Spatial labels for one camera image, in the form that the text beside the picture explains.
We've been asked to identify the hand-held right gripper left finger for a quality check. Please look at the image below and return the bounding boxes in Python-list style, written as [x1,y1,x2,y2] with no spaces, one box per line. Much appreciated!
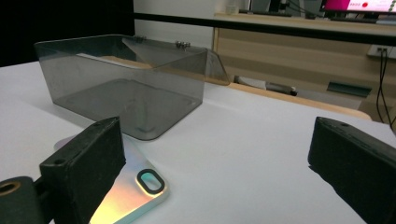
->
[39,116,127,224]

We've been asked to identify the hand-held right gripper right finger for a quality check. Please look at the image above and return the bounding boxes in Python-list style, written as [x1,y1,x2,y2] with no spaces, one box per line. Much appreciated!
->
[307,116,396,224]

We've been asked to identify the iridescent phone case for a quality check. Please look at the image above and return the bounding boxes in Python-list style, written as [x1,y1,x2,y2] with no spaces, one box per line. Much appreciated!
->
[53,133,171,224]

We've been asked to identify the smoky transparent plastic box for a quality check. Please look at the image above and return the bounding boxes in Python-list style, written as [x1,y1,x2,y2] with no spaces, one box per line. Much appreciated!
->
[34,34,232,142]

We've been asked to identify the dark green flat box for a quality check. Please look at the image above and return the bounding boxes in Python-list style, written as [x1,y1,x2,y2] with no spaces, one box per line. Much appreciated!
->
[326,81,373,98]

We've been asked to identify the wooden desk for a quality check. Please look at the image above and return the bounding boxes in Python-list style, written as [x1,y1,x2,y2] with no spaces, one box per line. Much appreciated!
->
[212,12,396,123]

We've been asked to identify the black keyboard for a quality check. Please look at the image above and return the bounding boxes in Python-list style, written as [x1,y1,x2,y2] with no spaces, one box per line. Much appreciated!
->
[330,16,379,24]

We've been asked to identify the computer monitor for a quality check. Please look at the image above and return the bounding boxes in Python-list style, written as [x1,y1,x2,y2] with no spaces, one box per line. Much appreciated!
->
[321,0,396,14]

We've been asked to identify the black cable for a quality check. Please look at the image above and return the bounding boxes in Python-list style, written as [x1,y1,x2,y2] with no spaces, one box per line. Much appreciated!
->
[375,48,396,132]

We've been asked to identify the white wall socket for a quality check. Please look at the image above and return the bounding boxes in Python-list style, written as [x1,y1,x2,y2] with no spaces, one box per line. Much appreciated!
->
[367,44,396,60]

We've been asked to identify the black horizontal rail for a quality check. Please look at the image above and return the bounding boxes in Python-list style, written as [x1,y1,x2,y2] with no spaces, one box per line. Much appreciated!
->
[134,12,396,47]

